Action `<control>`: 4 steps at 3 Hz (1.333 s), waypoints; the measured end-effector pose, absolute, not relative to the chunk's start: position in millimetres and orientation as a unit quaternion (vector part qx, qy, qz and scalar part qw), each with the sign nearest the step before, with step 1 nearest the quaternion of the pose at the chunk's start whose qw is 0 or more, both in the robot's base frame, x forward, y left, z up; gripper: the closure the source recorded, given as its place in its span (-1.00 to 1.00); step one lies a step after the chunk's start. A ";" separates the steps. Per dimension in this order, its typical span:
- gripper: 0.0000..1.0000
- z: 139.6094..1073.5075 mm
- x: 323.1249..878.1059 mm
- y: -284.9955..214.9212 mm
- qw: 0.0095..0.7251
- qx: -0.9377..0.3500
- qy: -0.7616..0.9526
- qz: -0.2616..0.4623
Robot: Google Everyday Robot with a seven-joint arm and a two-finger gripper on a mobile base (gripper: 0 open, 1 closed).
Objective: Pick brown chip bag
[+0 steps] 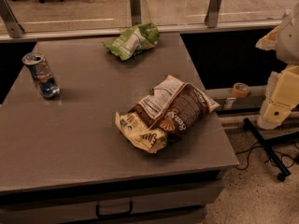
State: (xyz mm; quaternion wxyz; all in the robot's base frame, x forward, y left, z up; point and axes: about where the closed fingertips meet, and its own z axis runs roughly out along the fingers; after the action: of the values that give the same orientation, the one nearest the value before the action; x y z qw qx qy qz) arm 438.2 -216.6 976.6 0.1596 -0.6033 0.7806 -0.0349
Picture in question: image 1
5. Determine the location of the black stand leg with wheel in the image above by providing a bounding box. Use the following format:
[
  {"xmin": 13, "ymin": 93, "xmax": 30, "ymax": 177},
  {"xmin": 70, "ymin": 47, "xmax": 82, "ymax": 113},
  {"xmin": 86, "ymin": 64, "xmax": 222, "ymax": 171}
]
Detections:
[{"xmin": 243, "ymin": 119, "xmax": 291, "ymax": 182}]

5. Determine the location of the right metal railing post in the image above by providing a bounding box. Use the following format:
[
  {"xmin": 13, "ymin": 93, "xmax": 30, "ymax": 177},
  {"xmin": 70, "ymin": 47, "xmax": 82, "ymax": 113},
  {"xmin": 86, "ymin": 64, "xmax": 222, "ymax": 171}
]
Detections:
[{"xmin": 205, "ymin": 0, "xmax": 222, "ymax": 28}]

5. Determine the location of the brown chip bag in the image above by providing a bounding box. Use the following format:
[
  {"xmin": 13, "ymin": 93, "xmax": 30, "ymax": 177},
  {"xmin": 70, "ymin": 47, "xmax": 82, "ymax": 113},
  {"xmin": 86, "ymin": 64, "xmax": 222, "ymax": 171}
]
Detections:
[{"xmin": 128, "ymin": 75, "xmax": 221, "ymax": 144}]

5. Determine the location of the crushed soda can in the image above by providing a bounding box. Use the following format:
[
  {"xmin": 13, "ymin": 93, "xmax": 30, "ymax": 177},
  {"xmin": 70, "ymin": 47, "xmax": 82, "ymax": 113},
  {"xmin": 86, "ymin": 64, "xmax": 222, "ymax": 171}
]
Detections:
[{"xmin": 22, "ymin": 52, "xmax": 60, "ymax": 99}]

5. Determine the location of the yellow chip bag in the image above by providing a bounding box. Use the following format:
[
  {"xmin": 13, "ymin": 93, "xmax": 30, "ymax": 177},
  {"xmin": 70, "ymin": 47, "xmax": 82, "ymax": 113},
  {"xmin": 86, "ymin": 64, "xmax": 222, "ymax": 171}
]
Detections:
[{"xmin": 115, "ymin": 112, "xmax": 167, "ymax": 154}]

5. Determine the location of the green chip bag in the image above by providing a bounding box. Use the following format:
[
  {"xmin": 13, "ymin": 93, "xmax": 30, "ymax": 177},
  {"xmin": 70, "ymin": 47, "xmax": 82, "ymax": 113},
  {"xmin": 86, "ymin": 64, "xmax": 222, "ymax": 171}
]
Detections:
[{"xmin": 104, "ymin": 22, "xmax": 160, "ymax": 61}]

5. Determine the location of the left metal railing post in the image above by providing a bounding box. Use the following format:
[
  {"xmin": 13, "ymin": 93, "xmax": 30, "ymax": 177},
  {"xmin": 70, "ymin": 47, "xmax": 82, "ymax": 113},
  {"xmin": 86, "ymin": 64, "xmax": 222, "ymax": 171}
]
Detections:
[{"xmin": 0, "ymin": 0, "xmax": 24, "ymax": 38}]

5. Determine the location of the black floor cable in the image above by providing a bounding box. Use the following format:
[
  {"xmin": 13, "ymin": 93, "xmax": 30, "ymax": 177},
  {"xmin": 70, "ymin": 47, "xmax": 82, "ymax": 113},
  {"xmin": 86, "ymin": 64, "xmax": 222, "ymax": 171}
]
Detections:
[{"xmin": 235, "ymin": 139, "xmax": 299, "ymax": 172}]

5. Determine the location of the tape roll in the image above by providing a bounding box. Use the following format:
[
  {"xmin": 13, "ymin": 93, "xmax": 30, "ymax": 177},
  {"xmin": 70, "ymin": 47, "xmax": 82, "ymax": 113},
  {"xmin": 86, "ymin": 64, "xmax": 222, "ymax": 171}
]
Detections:
[{"xmin": 232, "ymin": 82, "xmax": 250, "ymax": 98}]

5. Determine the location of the metal railing post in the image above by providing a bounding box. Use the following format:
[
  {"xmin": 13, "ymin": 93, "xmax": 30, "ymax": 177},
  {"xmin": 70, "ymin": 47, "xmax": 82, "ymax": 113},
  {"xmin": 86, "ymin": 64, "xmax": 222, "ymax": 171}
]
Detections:
[
  {"xmin": 205, "ymin": 0, "xmax": 222, "ymax": 28},
  {"xmin": 0, "ymin": 0, "xmax": 24, "ymax": 38},
  {"xmin": 130, "ymin": 0, "xmax": 141, "ymax": 25}
]

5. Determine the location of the grey cabinet drawer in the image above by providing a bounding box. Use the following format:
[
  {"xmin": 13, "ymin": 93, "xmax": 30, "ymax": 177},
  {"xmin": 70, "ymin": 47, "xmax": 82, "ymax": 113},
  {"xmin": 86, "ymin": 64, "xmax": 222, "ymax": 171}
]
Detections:
[{"xmin": 0, "ymin": 180, "xmax": 224, "ymax": 224}]

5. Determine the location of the black drawer handle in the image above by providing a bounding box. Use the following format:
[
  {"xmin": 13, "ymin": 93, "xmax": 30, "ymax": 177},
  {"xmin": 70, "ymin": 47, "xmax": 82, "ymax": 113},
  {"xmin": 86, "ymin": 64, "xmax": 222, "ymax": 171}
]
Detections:
[{"xmin": 95, "ymin": 201, "xmax": 134, "ymax": 220}]

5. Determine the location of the middle metal railing post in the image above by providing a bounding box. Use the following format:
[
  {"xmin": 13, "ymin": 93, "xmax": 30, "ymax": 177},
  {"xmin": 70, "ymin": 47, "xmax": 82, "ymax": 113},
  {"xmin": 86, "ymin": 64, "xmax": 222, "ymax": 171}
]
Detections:
[{"xmin": 130, "ymin": 0, "xmax": 141, "ymax": 25}]

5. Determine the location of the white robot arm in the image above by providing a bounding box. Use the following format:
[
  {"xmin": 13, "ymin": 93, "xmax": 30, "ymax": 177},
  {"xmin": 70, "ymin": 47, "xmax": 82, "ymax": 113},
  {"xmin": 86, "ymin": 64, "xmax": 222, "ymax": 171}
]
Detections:
[{"xmin": 256, "ymin": 4, "xmax": 299, "ymax": 130}]

